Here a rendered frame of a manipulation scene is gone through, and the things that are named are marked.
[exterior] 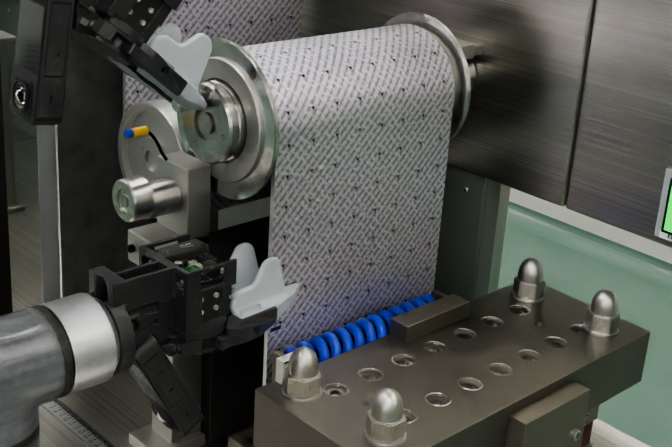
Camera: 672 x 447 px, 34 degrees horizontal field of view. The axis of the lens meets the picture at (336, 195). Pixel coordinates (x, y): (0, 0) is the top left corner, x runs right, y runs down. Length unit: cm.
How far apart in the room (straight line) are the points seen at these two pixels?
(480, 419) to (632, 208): 28
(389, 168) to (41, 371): 41
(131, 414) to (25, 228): 53
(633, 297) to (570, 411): 271
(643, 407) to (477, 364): 209
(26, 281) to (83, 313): 63
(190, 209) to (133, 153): 15
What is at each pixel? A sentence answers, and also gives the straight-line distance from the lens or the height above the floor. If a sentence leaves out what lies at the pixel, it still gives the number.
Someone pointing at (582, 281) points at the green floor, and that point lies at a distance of 381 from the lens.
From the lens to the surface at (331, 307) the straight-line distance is 108.
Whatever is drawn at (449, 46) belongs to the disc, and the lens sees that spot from 112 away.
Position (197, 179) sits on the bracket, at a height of 119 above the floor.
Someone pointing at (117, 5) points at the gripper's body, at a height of 137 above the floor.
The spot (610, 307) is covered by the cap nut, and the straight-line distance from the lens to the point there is 114.
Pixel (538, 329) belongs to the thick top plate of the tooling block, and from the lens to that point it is 114.
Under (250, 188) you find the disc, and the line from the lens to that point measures 98.
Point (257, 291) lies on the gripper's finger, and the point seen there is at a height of 112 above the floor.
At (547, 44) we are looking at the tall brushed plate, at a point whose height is 131.
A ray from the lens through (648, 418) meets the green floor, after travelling 309.
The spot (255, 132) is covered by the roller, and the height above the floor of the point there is 125.
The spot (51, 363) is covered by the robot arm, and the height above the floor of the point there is 112.
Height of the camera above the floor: 154
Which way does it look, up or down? 21 degrees down
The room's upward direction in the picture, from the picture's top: 4 degrees clockwise
